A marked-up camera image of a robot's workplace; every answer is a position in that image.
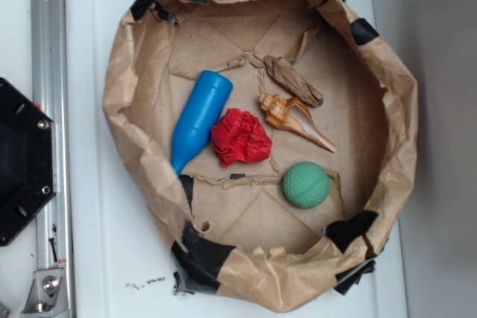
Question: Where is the brown paper taped bin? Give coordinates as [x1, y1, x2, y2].
[102, 0, 418, 313]

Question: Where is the brown driftwood piece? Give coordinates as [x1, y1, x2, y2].
[264, 55, 323, 108]

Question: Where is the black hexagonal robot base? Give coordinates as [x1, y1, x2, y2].
[1, 78, 56, 247]

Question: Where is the red crumpled paper ball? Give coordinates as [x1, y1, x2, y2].
[211, 108, 272, 168]

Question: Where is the green dimpled ball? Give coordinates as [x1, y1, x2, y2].
[282, 162, 330, 209]

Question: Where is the aluminium extrusion rail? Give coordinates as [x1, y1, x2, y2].
[31, 0, 76, 317]

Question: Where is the orange striped conch shell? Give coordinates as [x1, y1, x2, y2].
[258, 92, 336, 153]

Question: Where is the blue plastic bottle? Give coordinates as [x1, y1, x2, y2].
[171, 71, 233, 175]

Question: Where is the metal corner bracket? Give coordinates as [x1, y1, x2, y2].
[21, 268, 69, 317]

